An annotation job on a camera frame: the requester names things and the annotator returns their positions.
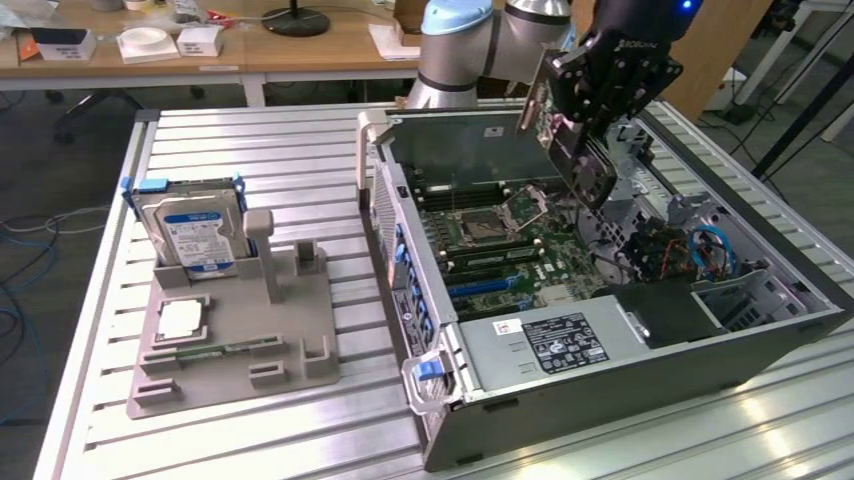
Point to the small white cardboard box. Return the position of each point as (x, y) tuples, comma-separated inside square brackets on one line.
[(200, 42)]

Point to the grey plastic parts rack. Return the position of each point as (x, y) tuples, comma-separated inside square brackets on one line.
[(266, 365)]

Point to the installed RAM stick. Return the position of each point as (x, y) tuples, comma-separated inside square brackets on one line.
[(496, 256)]

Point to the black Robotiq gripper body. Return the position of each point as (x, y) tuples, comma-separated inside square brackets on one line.
[(643, 25)]

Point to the metal socket cover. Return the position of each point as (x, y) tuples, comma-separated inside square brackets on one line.
[(528, 202)]

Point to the white round tape holder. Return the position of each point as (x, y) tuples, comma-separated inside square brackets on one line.
[(146, 45)]

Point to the graphics card with metal bracket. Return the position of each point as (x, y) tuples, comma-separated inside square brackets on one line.
[(593, 172)]

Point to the wooden cabinet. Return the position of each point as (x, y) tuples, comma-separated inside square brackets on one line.
[(707, 75)]

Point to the white paper stack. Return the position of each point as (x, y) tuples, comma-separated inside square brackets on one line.
[(393, 45)]

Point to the black office chair base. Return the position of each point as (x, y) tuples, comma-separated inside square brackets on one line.
[(86, 110)]

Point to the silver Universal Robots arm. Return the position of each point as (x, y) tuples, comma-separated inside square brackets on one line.
[(467, 45)]

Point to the perforated metal drive cage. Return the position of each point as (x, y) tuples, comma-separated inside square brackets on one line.
[(629, 210)]

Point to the silver CPU chip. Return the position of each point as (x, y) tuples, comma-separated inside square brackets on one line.
[(178, 320)]

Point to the black round lamp base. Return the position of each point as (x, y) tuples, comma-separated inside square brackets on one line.
[(294, 22)]

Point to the green motherboard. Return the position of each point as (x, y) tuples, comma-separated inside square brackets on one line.
[(520, 280)]

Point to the open black PC case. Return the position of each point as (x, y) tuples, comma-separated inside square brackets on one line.
[(600, 390)]

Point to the white box with black lid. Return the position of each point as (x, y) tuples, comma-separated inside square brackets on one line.
[(62, 45)]

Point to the brown cardboard box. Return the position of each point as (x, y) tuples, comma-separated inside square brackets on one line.
[(408, 15)]

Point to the grey metal disk bay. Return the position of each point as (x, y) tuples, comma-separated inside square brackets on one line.
[(740, 300)]

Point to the wooden desk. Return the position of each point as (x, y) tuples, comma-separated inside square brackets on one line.
[(100, 67)]

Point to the green RAM stick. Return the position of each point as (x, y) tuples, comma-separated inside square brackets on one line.
[(200, 350)]

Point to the CPU socket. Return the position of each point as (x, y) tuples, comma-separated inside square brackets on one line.
[(481, 227)]

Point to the blue expansion slot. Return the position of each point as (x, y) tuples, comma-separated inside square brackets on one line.
[(483, 287)]

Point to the thin metal locking lever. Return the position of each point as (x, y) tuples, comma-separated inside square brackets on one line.
[(453, 195)]

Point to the hard disk with blue carrier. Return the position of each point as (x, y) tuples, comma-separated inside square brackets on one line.
[(193, 240)]

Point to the grey power supply unit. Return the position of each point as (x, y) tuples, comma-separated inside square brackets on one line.
[(533, 350)]

